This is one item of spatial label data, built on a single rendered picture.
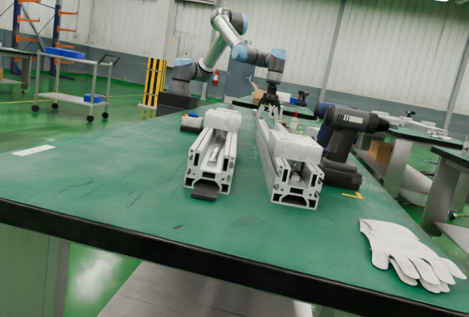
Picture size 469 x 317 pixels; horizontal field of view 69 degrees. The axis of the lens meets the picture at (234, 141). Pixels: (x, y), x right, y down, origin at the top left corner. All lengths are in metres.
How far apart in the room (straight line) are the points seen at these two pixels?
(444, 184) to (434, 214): 0.24
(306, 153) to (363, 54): 12.10
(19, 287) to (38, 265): 0.07
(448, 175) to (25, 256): 2.78
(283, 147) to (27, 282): 0.59
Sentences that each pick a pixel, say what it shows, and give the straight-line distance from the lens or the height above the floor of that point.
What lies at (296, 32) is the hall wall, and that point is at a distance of 12.67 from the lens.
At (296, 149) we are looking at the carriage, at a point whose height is 0.89.
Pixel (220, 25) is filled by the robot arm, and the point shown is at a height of 1.27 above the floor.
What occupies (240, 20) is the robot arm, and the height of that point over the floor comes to 1.34.
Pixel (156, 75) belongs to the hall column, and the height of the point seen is 0.74.
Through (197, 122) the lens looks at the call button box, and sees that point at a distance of 1.36.
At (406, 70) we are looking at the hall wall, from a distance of 13.19.
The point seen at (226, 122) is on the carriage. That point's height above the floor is 0.89.
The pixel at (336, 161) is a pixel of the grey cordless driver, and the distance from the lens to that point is 1.00.
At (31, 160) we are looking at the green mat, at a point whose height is 0.78.
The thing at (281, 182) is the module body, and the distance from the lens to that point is 0.74.
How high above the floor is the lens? 1.03
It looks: 11 degrees down
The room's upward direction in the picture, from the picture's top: 10 degrees clockwise
